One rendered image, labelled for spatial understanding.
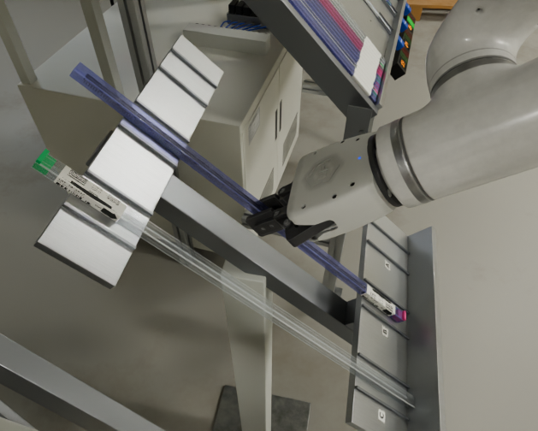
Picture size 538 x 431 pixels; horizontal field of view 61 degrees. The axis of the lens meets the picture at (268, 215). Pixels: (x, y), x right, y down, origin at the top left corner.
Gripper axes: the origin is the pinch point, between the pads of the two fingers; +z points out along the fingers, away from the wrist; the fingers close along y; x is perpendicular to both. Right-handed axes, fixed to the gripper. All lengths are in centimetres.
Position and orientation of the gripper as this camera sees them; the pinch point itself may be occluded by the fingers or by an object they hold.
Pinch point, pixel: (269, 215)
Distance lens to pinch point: 53.2
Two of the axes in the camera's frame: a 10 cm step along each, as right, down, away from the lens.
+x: 6.0, 6.2, 5.0
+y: -2.0, 7.3, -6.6
